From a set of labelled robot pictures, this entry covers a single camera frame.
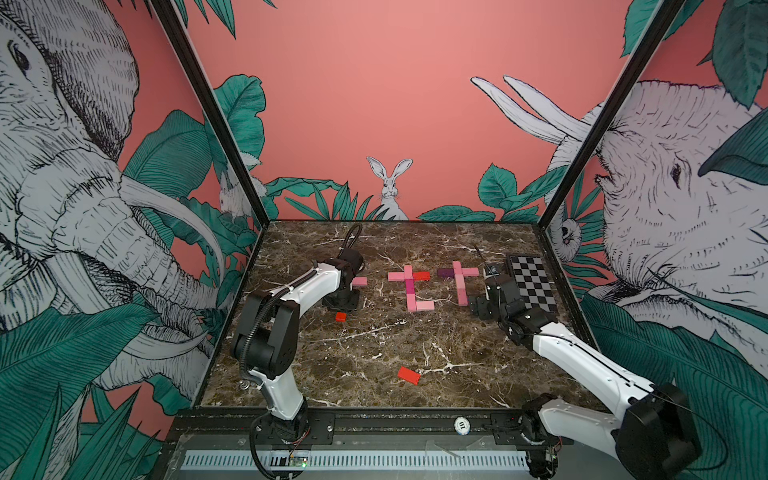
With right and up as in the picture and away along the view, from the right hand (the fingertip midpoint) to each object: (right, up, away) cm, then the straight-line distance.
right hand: (487, 290), depth 86 cm
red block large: (-44, -8, +2) cm, 44 cm away
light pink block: (-17, -6, +10) cm, 21 cm away
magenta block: (-22, -1, +15) cm, 27 cm away
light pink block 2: (-4, +1, +17) cm, 18 cm away
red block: (-17, +2, +19) cm, 26 cm away
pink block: (-39, +1, +15) cm, 42 cm away
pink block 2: (-22, -5, +10) cm, 24 cm away
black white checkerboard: (+20, +4, +16) cm, 26 cm away
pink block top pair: (-22, +4, +18) cm, 29 cm away
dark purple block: (-8, +4, +21) cm, 23 cm away
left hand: (-42, -5, +6) cm, 42 cm away
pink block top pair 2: (-26, +2, +19) cm, 33 cm away
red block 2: (-23, -24, -3) cm, 33 cm away
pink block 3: (+1, +4, +21) cm, 21 cm away
